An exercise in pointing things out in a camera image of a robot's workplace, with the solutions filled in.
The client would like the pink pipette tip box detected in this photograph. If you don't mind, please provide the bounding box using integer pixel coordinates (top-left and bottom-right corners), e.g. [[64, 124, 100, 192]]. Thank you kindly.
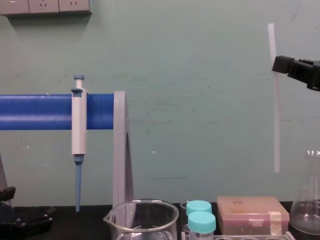
[[216, 195, 291, 236]]

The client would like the grey rack upright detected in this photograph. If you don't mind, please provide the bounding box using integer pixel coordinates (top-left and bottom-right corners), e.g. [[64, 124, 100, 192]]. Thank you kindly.
[[112, 90, 135, 209]]

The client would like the vial with teal cap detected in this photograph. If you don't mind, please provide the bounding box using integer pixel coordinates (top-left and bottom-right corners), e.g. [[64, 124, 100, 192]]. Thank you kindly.
[[186, 200, 213, 216], [187, 211, 217, 240]]

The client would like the small clear glass vial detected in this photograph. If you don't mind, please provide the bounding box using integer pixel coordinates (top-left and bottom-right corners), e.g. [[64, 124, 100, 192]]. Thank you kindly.
[[179, 200, 191, 232]]

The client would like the clear plastic vial rack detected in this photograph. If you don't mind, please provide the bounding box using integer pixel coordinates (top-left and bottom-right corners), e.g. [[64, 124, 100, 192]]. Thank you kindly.
[[180, 230, 299, 240]]

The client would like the white stirring rod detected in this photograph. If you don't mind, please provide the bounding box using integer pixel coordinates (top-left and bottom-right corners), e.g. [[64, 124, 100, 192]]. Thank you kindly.
[[267, 23, 281, 174]]

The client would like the glass conical flask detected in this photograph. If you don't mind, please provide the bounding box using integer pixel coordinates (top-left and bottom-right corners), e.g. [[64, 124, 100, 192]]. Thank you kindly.
[[289, 149, 320, 240]]

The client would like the blue pipette rack bar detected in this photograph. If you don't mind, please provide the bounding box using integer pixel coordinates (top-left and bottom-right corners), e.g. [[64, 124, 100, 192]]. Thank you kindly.
[[0, 93, 116, 131]]

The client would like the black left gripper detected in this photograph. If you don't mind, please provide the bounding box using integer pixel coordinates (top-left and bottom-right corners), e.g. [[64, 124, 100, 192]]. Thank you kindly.
[[0, 186, 57, 240]]

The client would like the grey wall socket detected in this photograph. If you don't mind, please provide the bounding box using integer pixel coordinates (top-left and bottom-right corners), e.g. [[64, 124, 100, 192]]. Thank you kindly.
[[58, 0, 91, 13], [28, 0, 60, 15]]

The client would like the clear glass beaker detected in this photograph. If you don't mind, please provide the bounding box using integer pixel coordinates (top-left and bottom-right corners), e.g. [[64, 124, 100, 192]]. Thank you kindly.
[[103, 198, 180, 240]]

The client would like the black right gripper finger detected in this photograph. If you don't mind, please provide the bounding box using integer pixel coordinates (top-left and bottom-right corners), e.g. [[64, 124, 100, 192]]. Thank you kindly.
[[272, 55, 320, 92]]

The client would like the white and blue pipette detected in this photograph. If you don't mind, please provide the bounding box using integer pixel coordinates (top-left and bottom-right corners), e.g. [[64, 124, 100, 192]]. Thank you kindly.
[[70, 74, 89, 213]]

